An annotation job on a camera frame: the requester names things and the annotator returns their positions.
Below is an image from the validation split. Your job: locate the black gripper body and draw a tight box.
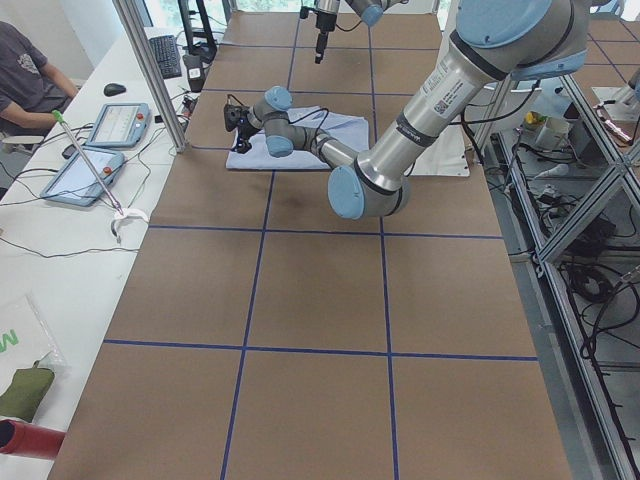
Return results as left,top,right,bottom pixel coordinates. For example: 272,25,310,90
299,5,336,50
223,103,260,150

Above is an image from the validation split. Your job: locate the light blue striped shirt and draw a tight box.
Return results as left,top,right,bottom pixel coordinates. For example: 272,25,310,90
226,106,369,170

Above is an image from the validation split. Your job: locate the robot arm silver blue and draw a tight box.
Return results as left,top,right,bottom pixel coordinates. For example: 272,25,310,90
299,0,406,64
224,0,592,219

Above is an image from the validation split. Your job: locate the black box white label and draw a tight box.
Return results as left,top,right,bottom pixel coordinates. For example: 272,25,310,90
183,54,206,93

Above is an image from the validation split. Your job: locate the black keyboard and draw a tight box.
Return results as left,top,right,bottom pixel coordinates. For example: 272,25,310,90
148,35,182,79

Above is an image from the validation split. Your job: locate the far blue teach pendant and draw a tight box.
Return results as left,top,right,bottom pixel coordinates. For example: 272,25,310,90
86,103,150,148

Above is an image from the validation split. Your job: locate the blue teach pendant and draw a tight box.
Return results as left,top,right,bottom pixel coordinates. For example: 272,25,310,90
86,103,150,148
40,147,125,207

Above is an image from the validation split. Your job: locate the black computer mouse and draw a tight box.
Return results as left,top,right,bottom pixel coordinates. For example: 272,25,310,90
103,83,127,97

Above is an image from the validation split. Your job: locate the grabber stick green tip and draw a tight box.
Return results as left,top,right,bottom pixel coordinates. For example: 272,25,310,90
52,110,149,244

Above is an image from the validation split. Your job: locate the near blue teach pendant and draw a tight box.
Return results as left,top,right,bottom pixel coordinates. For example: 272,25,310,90
40,147,125,207

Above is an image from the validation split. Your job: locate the seated person grey shirt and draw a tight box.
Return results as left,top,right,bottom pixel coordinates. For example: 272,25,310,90
1,22,79,136

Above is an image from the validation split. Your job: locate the green pouch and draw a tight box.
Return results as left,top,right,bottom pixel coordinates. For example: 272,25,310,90
1,367,55,422

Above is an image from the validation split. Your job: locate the red cylinder bottle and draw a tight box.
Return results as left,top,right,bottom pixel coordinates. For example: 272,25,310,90
1,420,66,460

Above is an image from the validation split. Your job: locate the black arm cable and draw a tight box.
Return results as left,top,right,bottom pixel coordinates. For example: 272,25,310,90
224,93,334,151

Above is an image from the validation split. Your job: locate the aluminium frame post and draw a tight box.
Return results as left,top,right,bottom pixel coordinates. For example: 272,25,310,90
112,0,187,153

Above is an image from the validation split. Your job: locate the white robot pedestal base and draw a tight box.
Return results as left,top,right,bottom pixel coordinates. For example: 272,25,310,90
408,126,470,177

